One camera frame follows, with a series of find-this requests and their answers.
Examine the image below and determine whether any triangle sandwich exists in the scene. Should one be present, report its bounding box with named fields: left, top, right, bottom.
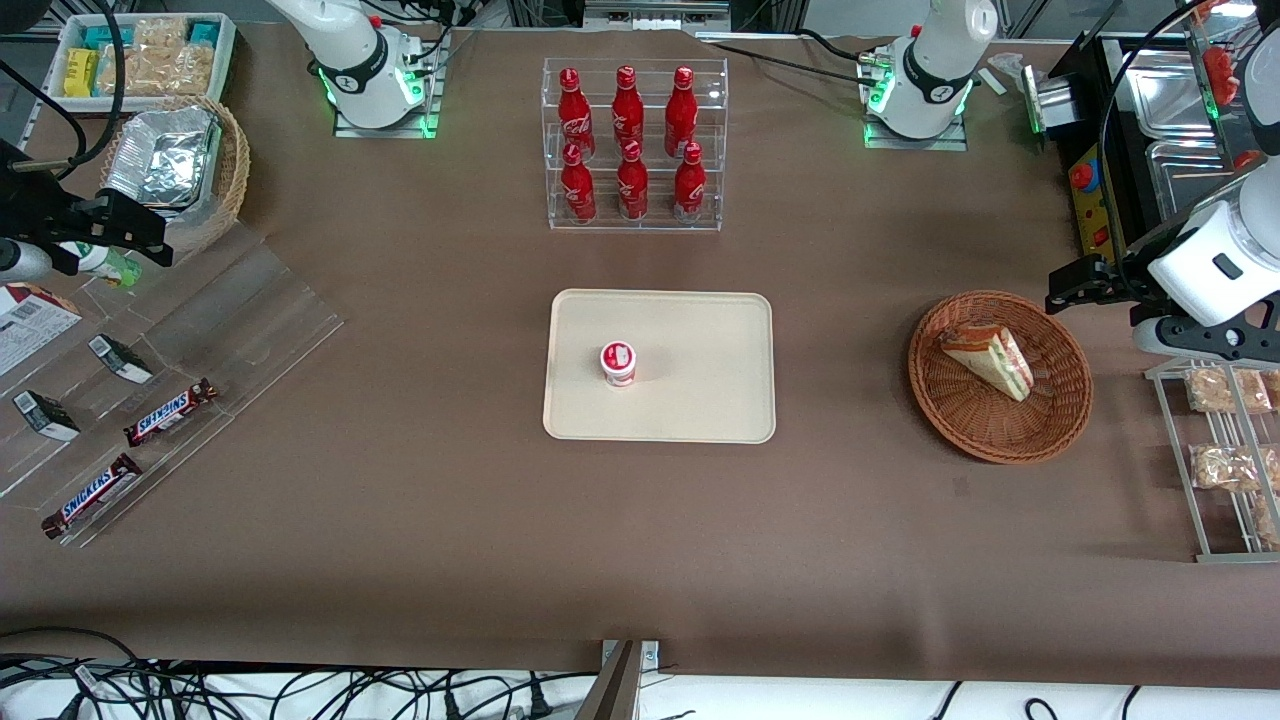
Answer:
left=940, top=322, right=1034, bottom=403

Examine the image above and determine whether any black cable loop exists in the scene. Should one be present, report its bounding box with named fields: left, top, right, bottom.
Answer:
left=0, top=627, right=141, bottom=720

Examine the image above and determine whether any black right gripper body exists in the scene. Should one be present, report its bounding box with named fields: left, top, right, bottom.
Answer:
left=0, top=140, right=81, bottom=276

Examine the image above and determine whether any beige plastic tray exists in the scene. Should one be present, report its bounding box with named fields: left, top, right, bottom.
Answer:
left=542, top=289, right=777, bottom=444

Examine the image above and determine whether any round brown wicker basket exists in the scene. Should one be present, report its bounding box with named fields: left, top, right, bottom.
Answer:
left=908, top=290, right=1094, bottom=465

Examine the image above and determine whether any clear acrylic stepped stand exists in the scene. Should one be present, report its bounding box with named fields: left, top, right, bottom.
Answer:
left=0, top=220, right=346, bottom=549

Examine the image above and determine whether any aluminium frame profile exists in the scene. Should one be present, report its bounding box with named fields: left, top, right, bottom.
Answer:
left=580, top=0, right=733, bottom=33

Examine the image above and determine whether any dark camera stand pole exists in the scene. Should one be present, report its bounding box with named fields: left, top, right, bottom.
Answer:
left=578, top=640, right=643, bottom=720

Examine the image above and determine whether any clear acrylic bottle rack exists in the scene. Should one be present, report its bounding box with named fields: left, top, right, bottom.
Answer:
left=542, top=57, right=729, bottom=233

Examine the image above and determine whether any black food warmer appliance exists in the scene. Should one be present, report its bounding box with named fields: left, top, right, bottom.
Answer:
left=1040, top=30, right=1280, bottom=266

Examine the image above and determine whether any deep tan wicker basket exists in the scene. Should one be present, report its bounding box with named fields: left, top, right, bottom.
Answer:
left=98, top=95, right=251, bottom=256

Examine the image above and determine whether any green white plastic bottle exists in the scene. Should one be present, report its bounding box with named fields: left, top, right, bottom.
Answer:
left=55, top=243, right=143, bottom=289

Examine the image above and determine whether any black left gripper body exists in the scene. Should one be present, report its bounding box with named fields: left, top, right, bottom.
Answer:
left=1100, top=262, right=1166, bottom=313

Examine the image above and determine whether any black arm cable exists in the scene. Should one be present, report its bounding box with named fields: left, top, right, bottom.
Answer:
left=0, top=0, right=131, bottom=181
left=1100, top=0, right=1216, bottom=291

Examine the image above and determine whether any white orange barcode carton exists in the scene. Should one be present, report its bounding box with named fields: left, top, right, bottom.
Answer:
left=0, top=283, right=83, bottom=379

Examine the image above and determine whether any white plastic bin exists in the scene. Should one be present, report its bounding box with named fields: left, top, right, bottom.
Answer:
left=45, top=13, right=238, bottom=111

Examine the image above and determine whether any grey wire rack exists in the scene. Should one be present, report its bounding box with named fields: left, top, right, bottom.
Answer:
left=1145, top=355, right=1280, bottom=564

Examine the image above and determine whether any silver foil container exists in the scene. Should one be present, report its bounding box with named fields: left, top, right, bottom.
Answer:
left=105, top=107, right=221, bottom=211

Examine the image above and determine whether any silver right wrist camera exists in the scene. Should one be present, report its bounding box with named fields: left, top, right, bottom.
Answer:
left=0, top=240, right=53, bottom=283

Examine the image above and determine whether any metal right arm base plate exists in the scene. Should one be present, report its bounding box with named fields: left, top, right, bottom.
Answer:
left=333, top=30, right=451, bottom=139

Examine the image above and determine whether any silver metal box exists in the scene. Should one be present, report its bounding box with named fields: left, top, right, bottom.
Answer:
left=1020, top=65, right=1076, bottom=136

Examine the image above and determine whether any red cola bottle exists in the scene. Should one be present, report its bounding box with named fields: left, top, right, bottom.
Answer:
left=557, top=67, right=596, bottom=161
left=560, top=142, right=598, bottom=224
left=612, top=65, right=646, bottom=151
left=616, top=140, right=649, bottom=221
left=664, top=66, right=698, bottom=159
left=673, top=142, right=707, bottom=222

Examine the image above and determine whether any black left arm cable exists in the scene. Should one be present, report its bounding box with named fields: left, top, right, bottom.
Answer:
left=1100, top=0, right=1216, bottom=291

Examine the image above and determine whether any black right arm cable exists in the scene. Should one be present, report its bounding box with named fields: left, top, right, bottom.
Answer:
left=0, top=0, right=131, bottom=181

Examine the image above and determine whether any stainless steel warmer pan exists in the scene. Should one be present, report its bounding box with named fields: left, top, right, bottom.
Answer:
left=1145, top=140, right=1261, bottom=226
left=1120, top=45, right=1216, bottom=141

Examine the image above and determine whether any small black barcode box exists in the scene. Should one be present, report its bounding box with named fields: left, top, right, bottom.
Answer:
left=12, top=390, right=81, bottom=442
left=88, top=335, right=154, bottom=385

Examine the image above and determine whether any brown Snickers bar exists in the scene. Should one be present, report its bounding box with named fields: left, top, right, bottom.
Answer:
left=41, top=453, right=144, bottom=540
left=124, top=378, right=219, bottom=448

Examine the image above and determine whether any brown table cover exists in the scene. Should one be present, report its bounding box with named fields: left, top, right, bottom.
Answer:
left=0, top=22, right=1280, bottom=691

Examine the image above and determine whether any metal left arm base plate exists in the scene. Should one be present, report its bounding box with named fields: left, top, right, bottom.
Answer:
left=862, top=45, right=969, bottom=151

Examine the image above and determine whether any black base power cable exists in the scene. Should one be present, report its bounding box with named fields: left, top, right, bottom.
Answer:
left=700, top=28, right=886, bottom=76

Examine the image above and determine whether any black cable tangle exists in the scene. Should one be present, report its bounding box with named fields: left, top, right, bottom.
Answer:
left=140, top=665, right=601, bottom=720

